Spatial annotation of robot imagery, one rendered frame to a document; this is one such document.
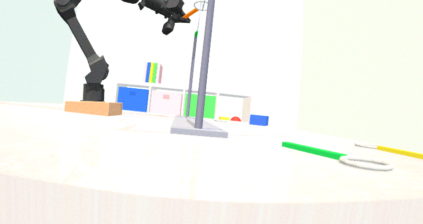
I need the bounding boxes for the blue rectangular block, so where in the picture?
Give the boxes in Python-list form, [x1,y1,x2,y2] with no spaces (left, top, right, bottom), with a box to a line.
[249,115,269,126]

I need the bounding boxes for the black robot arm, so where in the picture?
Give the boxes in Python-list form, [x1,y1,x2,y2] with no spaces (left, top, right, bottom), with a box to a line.
[54,0,185,102]

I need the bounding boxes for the orange handle with grey loop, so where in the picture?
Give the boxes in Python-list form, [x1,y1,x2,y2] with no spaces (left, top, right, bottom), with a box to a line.
[183,1,204,18]

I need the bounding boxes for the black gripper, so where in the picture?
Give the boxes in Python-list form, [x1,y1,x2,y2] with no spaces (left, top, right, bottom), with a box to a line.
[154,0,191,35]

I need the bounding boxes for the white loop with green handle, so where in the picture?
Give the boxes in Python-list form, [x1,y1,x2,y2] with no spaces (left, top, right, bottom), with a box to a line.
[282,142,394,171]

